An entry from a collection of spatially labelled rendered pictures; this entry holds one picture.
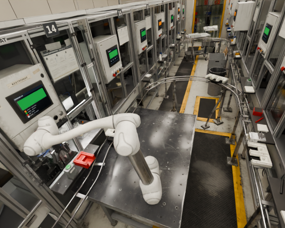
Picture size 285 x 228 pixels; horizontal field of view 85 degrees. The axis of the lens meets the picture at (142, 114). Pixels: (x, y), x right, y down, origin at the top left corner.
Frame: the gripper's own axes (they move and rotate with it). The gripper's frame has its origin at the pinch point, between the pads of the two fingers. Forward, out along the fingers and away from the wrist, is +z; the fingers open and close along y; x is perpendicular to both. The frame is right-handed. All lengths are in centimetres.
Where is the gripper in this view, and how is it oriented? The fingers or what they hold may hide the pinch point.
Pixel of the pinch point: (65, 160)
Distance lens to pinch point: 146.9
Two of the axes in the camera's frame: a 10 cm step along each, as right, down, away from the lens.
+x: 9.4, 0.8, -3.4
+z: 1.1, 8.6, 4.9
